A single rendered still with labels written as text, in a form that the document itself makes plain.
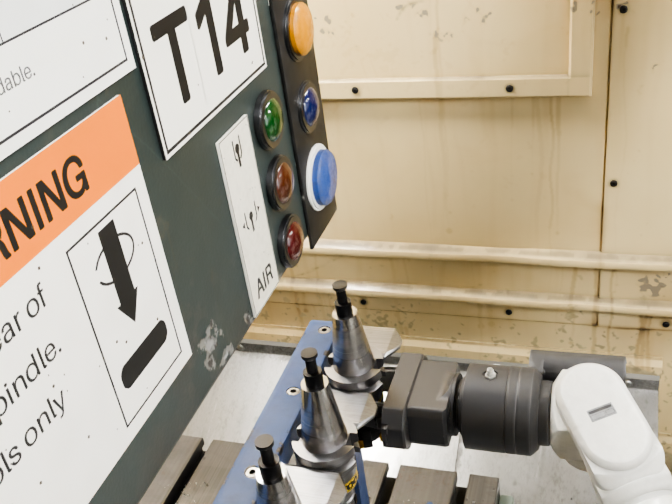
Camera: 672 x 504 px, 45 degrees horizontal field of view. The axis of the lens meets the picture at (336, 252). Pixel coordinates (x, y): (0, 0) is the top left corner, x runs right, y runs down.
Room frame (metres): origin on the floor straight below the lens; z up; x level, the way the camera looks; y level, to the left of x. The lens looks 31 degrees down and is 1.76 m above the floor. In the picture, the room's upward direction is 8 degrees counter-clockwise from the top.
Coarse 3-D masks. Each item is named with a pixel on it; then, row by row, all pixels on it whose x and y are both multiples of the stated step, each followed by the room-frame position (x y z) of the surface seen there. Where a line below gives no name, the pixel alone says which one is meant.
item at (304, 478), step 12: (288, 468) 0.54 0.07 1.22; (300, 468) 0.54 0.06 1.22; (300, 480) 0.53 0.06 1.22; (312, 480) 0.52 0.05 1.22; (324, 480) 0.52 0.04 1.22; (336, 480) 0.52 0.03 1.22; (300, 492) 0.51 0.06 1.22; (312, 492) 0.51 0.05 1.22; (324, 492) 0.51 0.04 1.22; (336, 492) 0.51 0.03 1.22
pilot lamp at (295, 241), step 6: (294, 222) 0.35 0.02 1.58; (294, 228) 0.34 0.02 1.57; (300, 228) 0.35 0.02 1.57; (288, 234) 0.34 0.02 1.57; (294, 234) 0.34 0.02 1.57; (300, 234) 0.35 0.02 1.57; (288, 240) 0.34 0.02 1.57; (294, 240) 0.34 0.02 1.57; (300, 240) 0.34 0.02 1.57; (288, 246) 0.34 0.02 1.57; (294, 246) 0.34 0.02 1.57; (300, 246) 0.34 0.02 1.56; (288, 252) 0.34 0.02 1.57; (294, 252) 0.34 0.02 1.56; (300, 252) 0.34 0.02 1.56; (294, 258) 0.34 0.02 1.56
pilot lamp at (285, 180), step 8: (280, 168) 0.34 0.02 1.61; (288, 168) 0.35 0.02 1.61; (280, 176) 0.34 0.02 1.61; (288, 176) 0.34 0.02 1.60; (280, 184) 0.34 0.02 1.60; (288, 184) 0.34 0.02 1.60; (280, 192) 0.34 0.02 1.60; (288, 192) 0.34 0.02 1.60; (280, 200) 0.34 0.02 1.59; (288, 200) 0.34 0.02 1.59
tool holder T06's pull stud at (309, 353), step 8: (304, 352) 0.57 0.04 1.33; (312, 352) 0.57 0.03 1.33; (304, 360) 0.56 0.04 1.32; (312, 360) 0.56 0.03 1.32; (304, 368) 0.57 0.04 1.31; (312, 368) 0.56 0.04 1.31; (320, 368) 0.57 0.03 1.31; (304, 376) 0.56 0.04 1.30; (312, 376) 0.56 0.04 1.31; (320, 376) 0.56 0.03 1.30; (312, 384) 0.56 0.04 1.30; (320, 384) 0.56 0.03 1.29
